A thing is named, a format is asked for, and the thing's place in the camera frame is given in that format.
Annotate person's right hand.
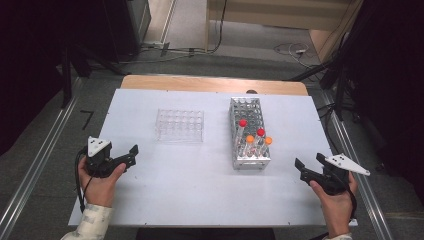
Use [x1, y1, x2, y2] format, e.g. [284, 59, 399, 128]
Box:
[309, 172, 360, 238]

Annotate orange-capped centrifuge tube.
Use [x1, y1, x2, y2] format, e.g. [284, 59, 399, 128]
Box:
[244, 134, 256, 157]
[260, 136, 274, 157]

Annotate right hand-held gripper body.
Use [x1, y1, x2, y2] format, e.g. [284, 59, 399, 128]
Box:
[308, 153, 371, 196]

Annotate metal tube rack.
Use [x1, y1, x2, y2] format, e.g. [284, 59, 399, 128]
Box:
[228, 96, 272, 171]

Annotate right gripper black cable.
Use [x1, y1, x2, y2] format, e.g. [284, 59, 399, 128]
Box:
[344, 178, 359, 222]

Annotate person's left hand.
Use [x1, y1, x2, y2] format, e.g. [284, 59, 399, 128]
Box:
[78, 157, 128, 208]

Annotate wooden table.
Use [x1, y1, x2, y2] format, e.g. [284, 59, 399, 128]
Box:
[120, 74, 310, 97]

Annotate white floor cable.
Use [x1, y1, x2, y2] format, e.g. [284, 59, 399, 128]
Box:
[273, 42, 322, 70]

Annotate dark grey cabinet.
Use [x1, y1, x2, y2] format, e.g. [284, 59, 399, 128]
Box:
[101, 0, 152, 64]

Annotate black hanging cable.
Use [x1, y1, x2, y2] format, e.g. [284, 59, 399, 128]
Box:
[206, 0, 230, 54]

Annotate clear plastic tube rack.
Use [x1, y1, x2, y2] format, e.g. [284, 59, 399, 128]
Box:
[155, 108, 205, 144]

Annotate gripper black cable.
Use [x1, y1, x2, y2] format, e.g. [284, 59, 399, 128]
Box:
[344, 178, 359, 222]
[74, 147, 90, 214]

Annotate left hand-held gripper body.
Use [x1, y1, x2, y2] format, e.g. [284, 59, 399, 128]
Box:
[83, 135, 129, 179]

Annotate red-capped centrifuge tube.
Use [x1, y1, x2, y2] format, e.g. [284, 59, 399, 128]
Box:
[234, 118, 249, 149]
[254, 127, 267, 152]

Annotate aluminium floor rail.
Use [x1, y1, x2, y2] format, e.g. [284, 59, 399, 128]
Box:
[320, 92, 395, 240]
[0, 77, 84, 240]

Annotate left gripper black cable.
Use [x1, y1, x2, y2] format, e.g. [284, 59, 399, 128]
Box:
[74, 147, 90, 214]

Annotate light wooden desk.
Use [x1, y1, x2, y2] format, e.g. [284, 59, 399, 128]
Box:
[204, 0, 365, 63]

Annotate white table board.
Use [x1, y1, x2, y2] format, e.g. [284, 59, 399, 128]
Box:
[68, 88, 359, 228]

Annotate grey floor cables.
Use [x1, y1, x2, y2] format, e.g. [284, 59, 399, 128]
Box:
[118, 40, 208, 65]

